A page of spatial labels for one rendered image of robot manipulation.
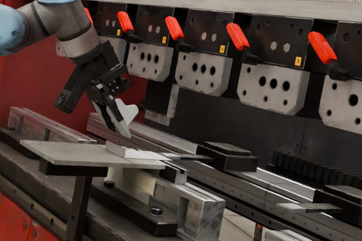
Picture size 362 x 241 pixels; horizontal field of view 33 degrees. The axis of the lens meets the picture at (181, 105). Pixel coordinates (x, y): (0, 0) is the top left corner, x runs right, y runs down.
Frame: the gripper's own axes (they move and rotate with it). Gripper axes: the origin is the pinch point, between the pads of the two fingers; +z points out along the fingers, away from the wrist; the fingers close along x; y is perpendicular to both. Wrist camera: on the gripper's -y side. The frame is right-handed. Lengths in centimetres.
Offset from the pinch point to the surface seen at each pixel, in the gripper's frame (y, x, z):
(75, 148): -9.1, 3.3, -1.4
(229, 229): 123, 219, 240
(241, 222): 143, 234, 257
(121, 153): -2.7, -3.3, 3.0
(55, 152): -14.6, -2.3, -6.0
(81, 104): 24, 85, 27
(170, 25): 17.3, -10.3, -18.0
